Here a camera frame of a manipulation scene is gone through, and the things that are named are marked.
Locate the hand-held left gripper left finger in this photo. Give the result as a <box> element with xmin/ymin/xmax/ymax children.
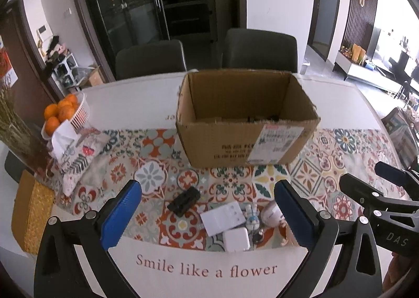
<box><xmin>34</xmin><ymin>179</ymin><xmax>142</xmax><ymax>298</ymax></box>

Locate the floral fabric tissue cover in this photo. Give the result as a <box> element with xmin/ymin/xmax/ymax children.
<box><xmin>49</xmin><ymin>129</ymin><xmax>111</xmax><ymax>197</ymax></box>

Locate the dried flower bunch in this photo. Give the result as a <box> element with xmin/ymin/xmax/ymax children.
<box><xmin>0</xmin><ymin>80</ymin><xmax>50</xmax><ymax>169</ymax></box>

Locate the white slatted fruit basket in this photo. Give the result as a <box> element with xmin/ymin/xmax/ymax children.
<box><xmin>41</xmin><ymin>92</ymin><xmax>90</xmax><ymax>139</ymax></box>

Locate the round pink toy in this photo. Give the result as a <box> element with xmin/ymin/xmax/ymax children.
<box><xmin>262</xmin><ymin>200</ymin><xmax>284</xmax><ymax>227</ymax></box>

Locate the small blue white figurine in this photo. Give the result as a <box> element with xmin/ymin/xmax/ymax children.
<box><xmin>244</xmin><ymin>205</ymin><xmax>262</xmax><ymax>230</ymax></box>

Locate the white shoe rack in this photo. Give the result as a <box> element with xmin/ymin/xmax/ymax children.
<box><xmin>52</xmin><ymin>52</ymin><xmax>80</xmax><ymax>90</ymax></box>

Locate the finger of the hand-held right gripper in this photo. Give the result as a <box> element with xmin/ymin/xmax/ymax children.
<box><xmin>339</xmin><ymin>173</ymin><xmax>384</xmax><ymax>211</ymax></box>
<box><xmin>375</xmin><ymin>161</ymin><xmax>419</xmax><ymax>201</ymax></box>

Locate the yellow woven box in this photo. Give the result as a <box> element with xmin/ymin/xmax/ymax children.
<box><xmin>11</xmin><ymin>170</ymin><xmax>56</xmax><ymax>255</ymax></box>

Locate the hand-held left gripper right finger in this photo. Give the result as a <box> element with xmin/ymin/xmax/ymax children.
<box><xmin>274</xmin><ymin>180</ymin><xmax>383</xmax><ymax>298</ymax></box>

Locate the black glass sliding door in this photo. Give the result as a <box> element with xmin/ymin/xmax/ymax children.
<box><xmin>78</xmin><ymin>0</ymin><xmax>171</xmax><ymax>68</ymax></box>

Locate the dark key bunch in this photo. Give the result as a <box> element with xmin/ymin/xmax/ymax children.
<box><xmin>251</xmin><ymin>228</ymin><xmax>266</xmax><ymax>247</ymax></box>

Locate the grey interior door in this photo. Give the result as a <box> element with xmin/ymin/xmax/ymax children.
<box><xmin>307</xmin><ymin>0</ymin><xmax>343</xmax><ymax>62</ymax></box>

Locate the white tv console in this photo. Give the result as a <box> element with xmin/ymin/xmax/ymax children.
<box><xmin>332</xmin><ymin>51</ymin><xmax>407</xmax><ymax>96</ymax></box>

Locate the small cardboard box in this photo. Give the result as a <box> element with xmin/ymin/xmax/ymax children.
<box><xmin>80</xmin><ymin>65</ymin><xmax>106</xmax><ymax>89</ymax></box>

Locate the yellow paper bag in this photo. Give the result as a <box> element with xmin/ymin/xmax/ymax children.
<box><xmin>351</xmin><ymin>43</ymin><xmax>367</xmax><ymax>65</ymax></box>

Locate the brown wooden door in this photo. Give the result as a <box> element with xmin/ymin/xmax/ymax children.
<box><xmin>0</xmin><ymin>0</ymin><xmax>63</xmax><ymax>110</ymax></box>

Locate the brown cardboard box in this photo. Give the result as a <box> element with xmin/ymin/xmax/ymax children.
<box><xmin>176</xmin><ymin>69</ymin><xmax>321</xmax><ymax>168</ymax></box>

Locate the white power adapter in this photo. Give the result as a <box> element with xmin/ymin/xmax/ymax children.
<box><xmin>223</xmin><ymin>228</ymin><xmax>251</xmax><ymax>252</ymax></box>

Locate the patterned tablecloth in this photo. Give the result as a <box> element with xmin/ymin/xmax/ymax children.
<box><xmin>13</xmin><ymin>70</ymin><xmax>414</xmax><ymax>298</ymax></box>

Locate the black ribbed clip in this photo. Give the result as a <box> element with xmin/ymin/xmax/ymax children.
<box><xmin>167</xmin><ymin>187</ymin><xmax>201</xmax><ymax>215</ymax></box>

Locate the white tissue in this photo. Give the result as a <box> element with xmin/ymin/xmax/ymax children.
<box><xmin>52</xmin><ymin>119</ymin><xmax>80</xmax><ymax>158</ymax></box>

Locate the dark grey dining chair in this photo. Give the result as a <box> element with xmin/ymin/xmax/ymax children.
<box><xmin>222</xmin><ymin>28</ymin><xmax>298</xmax><ymax>74</ymax></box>
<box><xmin>115</xmin><ymin>39</ymin><xmax>187</xmax><ymax>81</ymax></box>
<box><xmin>4</xmin><ymin>151</ymin><xmax>35</xmax><ymax>185</ymax></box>

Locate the red white wall poster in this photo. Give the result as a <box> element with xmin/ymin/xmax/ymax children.
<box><xmin>0</xmin><ymin>35</ymin><xmax>19</xmax><ymax>86</ymax></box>

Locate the white box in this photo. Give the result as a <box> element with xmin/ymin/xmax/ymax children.
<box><xmin>200</xmin><ymin>201</ymin><xmax>247</xmax><ymax>237</ymax></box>

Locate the person's right forearm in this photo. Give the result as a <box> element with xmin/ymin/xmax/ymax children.
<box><xmin>382</xmin><ymin>249</ymin><xmax>407</xmax><ymax>291</ymax></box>

